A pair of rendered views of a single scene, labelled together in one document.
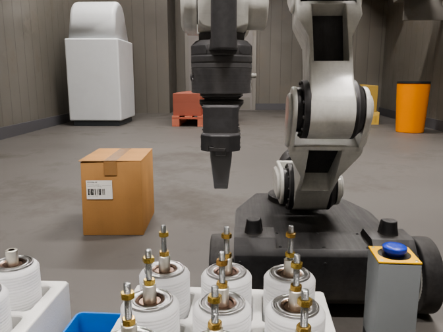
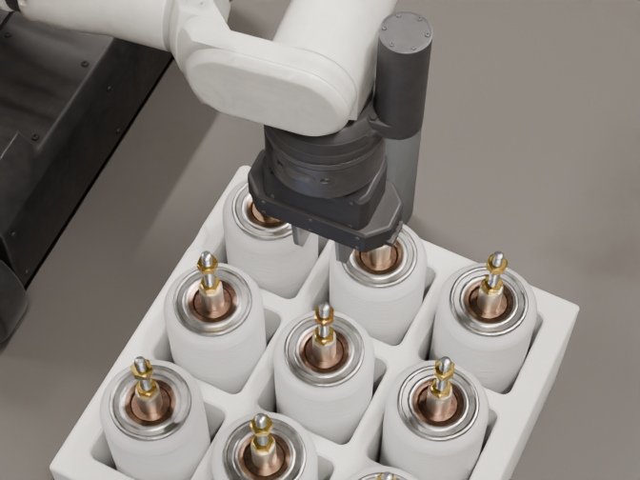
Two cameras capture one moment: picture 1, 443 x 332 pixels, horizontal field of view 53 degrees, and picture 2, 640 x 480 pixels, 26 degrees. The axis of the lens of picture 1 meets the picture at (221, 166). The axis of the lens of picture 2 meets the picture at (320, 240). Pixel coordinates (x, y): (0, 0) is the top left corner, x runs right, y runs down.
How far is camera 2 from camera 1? 106 cm
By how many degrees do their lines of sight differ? 69
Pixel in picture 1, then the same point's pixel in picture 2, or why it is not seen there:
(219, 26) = (419, 109)
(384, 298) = not seen: hidden behind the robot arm
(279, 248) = (40, 141)
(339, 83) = not seen: outside the picture
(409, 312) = not seen: hidden behind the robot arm
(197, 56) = (347, 155)
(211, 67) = (374, 151)
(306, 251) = (77, 100)
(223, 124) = (379, 194)
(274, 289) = (290, 251)
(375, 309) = (397, 148)
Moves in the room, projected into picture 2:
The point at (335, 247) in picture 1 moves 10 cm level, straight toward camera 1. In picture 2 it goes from (96, 44) to (163, 87)
